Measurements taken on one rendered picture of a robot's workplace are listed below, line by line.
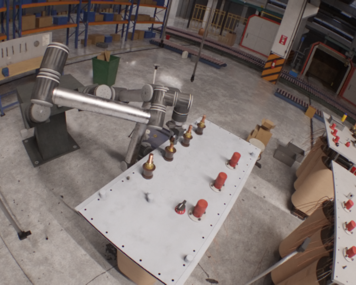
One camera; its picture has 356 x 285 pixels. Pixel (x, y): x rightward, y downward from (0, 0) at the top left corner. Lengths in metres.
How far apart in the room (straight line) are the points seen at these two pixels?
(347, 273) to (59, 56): 2.28
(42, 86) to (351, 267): 2.28
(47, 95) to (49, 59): 0.21
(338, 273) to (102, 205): 1.61
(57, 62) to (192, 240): 1.31
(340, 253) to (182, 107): 1.54
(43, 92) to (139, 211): 0.91
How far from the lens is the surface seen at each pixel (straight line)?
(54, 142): 3.55
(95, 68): 5.82
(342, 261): 1.70
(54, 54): 1.31
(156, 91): 1.39
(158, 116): 1.34
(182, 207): 1.37
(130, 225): 1.30
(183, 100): 1.39
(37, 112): 2.05
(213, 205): 1.52
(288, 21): 11.50
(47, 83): 1.27
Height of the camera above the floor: 2.50
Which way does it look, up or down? 36 degrees down
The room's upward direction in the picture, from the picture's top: 16 degrees clockwise
